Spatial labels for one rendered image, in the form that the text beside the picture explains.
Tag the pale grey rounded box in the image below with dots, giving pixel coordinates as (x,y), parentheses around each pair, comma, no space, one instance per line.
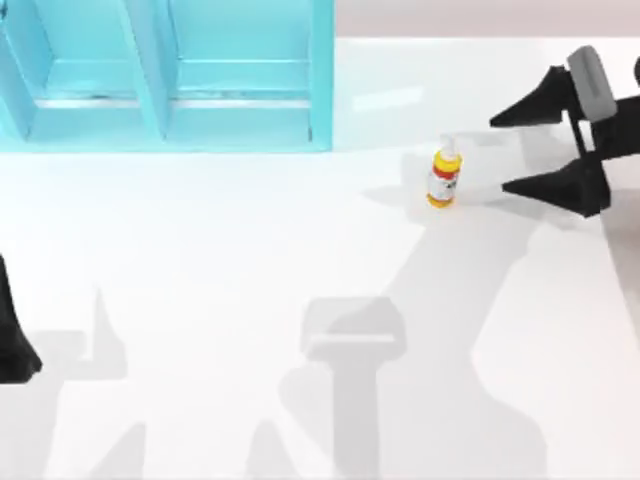
(590,82)

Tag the yellow bottle with white label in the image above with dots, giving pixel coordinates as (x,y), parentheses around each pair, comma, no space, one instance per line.
(443,182)

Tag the light blue rack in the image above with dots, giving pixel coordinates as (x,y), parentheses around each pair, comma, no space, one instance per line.
(240,75)

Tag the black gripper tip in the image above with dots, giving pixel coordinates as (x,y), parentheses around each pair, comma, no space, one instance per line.
(12,340)

